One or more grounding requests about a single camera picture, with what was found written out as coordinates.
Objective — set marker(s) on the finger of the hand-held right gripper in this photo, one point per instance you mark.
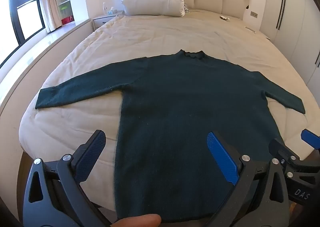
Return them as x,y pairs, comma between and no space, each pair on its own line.
281,149
311,139

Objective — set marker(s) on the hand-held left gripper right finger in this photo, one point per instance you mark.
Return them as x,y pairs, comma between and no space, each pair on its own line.
221,157

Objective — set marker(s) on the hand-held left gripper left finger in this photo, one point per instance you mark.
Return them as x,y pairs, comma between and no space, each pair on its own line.
93,148

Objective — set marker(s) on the dark green sweater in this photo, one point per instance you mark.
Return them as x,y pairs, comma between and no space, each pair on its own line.
175,104

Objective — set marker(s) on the person's left hand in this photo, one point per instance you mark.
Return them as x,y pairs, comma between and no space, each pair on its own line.
140,221

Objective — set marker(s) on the window ledge bench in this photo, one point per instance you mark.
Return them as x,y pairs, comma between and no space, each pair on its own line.
37,52

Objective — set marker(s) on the white wardrobe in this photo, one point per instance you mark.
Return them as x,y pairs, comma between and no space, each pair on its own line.
292,17

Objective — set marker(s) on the bed with beige cover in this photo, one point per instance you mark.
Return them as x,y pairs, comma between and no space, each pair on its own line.
150,37

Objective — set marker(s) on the white nightstand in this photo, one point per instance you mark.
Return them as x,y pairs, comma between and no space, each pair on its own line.
103,20

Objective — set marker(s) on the red box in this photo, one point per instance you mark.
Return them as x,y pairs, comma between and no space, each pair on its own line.
67,20

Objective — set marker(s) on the tissue box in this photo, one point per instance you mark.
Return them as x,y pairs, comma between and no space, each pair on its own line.
111,11

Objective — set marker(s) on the small white object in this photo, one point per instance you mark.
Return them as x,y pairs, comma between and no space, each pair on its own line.
224,18

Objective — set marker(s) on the black white striped item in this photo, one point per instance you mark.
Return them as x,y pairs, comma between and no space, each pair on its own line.
186,9

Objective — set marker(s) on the black framed window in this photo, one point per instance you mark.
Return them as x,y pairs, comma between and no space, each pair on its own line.
22,9

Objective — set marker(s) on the wall switch plate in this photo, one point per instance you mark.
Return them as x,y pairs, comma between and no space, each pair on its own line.
254,14

